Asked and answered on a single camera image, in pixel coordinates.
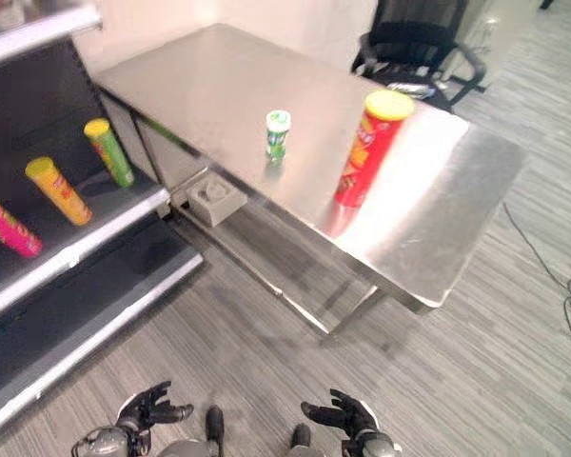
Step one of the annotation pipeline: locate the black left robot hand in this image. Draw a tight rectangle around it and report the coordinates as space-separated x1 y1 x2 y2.
116 380 195 436

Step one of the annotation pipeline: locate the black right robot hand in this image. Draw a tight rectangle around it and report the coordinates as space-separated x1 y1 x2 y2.
300 387 380 444

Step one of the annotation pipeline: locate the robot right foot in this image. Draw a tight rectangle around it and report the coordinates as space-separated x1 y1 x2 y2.
290 423 312 449

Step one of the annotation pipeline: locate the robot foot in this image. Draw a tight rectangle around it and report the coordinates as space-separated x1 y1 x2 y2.
204 405 226 445
290 423 312 449

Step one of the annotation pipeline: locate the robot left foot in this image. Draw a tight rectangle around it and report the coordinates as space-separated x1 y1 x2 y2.
204 405 226 445

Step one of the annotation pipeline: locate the silver robot body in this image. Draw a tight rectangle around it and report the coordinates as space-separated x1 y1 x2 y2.
154 438 329 457

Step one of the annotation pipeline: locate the grey store shelf unit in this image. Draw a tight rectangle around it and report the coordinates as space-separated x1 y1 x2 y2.
0 0 206 442

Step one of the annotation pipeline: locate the grey square box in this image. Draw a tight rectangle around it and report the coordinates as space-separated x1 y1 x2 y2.
185 174 248 228

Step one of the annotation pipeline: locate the pink chips can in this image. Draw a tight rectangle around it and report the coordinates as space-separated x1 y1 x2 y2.
0 190 44 259

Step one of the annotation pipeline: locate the green chips can yellow lid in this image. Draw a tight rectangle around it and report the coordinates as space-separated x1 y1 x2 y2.
83 117 137 189

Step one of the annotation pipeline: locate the stainless steel table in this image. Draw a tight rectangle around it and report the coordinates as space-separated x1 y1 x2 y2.
94 22 527 334

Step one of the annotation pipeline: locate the red chips can yellow lid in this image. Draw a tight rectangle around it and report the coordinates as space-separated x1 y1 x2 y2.
333 89 416 208

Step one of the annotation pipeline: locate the green white gum bottle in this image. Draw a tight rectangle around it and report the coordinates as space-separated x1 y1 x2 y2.
265 109 293 168

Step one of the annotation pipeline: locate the black office chair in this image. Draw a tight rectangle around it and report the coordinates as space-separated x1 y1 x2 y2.
350 0 488 111

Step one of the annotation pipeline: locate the black floor cable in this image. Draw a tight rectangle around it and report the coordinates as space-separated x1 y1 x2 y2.
502 202 571 375

